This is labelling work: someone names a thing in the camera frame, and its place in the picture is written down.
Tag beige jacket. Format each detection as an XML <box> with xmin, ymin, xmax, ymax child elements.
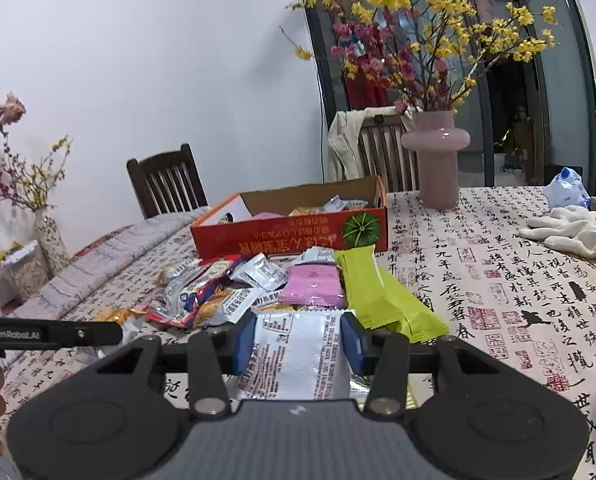
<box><xmin>325</xmin><ymin>106</ymin><xmax>414</xmax><ymax>182</ymax></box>

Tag yellow and red flower branches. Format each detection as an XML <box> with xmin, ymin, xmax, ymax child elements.
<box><xmin>288</xmin><ymin>0</ymin><xmax>558</xmax><ymax>113</ymax></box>

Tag lime green snack packet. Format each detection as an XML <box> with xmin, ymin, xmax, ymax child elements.
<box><xmin>379</xmin><ymin>269</ymin><xmax>449</xmax><ymax>344</ymax></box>
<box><xmin>334</xmin><ymin>245</ymin><xmax>400</xmax><ymax>330</ymax></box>

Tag dark framed glass door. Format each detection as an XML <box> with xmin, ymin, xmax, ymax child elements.
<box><xmin>293</xmin><ymin>0</ymin><xmax>596</xmax><ymax>192</ymax></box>

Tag red blue snack packet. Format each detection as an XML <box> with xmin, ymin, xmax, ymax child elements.
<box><xmin>146</xmin><ymin>255</ymin><xmax>243</xmax><ymax>328</ymax></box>

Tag silver white snack packet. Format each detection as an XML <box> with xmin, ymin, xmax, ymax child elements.
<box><xmin>231</xmin><ymin>252</ymin><xmax>288</xmax><ymax>292</ymax></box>

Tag orange cardboard snack box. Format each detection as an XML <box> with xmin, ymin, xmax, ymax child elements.
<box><xmin>191</xmin><ymin>176</ymin><xmax>389</xmax><ymax>259</ymax></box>

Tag calligraphy print tablecloth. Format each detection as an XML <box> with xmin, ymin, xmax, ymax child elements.
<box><xmin>0</xmin><ymin>188</ymin><xmax>596</xmax><ymax>479</ymax></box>

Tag patterned slim ceramic vase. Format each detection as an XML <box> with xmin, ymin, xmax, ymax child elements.
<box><xmin>34</xmin><ymin>208</ymin><xmax>70</xmax><ymax>276</ymax></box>

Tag white work gloves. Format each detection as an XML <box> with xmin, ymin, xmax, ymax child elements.
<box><xmin>519</xmin><ymin>205</ymin><xmax>596</xmax><ymax>259</ymax></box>

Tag pink glass vase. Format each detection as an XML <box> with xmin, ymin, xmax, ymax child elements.
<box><xmin>401</xmin><ymin>110</ymin><xmax>470</xmax><ymax>210</ymax></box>

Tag dark wooden chair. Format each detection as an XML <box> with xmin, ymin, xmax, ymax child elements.
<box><xmin>126</xmin><ymin>143</ymin><xmax>208</xmax><ymax>219</ymax></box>

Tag pink snack packet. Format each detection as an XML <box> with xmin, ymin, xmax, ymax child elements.
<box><xmin>278</xmin><ymin>264</ymin><xmax>345</xmax><ymax>309</ymax></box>

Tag blue white plastic bag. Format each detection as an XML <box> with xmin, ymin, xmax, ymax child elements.
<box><xmin>543</xmin><ymin>167</ymin><xmax>591</xmax><ymax>209</ymax></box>

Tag wooden chair with jacket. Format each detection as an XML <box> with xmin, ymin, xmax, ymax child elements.
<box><xmin>359</xmin><ymin>115</ymin><xmax>419</xmax><ymax>193</ymax></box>

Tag white red-text snack packet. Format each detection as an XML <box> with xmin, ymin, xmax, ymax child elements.
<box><xmin>227</xmin><ymin>310</ymin><xmax>351</xmax><ymax>400</ymax></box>

